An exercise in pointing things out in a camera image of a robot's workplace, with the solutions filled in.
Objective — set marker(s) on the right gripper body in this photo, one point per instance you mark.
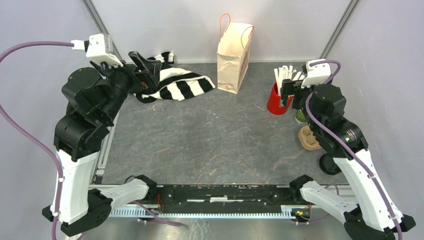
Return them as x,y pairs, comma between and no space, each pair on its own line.
294,87

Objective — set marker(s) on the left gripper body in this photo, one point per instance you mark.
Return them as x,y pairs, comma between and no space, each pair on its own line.
124,79

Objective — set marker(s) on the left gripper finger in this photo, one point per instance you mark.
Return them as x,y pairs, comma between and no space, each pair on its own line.
143,64
154,68

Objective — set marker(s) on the black cup lid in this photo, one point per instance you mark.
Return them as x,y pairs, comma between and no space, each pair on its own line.
327,165

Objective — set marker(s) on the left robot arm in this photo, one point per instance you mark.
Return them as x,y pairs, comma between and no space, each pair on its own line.
95,96

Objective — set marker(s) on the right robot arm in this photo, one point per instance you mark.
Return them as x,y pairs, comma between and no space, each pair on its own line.
373,216

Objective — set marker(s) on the paper takeout bag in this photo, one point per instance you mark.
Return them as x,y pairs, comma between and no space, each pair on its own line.
233,54

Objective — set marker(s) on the red straw holder cup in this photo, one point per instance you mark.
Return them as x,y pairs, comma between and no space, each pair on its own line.
274,100

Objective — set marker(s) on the white wrapped straws bundle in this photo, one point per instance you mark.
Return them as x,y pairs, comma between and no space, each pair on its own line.
287,72

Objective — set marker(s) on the stack of paper cups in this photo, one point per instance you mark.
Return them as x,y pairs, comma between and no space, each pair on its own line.
300,117

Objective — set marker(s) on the black white striped cloth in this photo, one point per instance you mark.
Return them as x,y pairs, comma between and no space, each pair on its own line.
175,83

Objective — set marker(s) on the brown cardboard cup carrier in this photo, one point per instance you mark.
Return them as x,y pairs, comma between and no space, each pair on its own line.
307,139

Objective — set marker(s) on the metal cable duct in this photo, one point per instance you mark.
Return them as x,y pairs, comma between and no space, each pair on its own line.
138,212

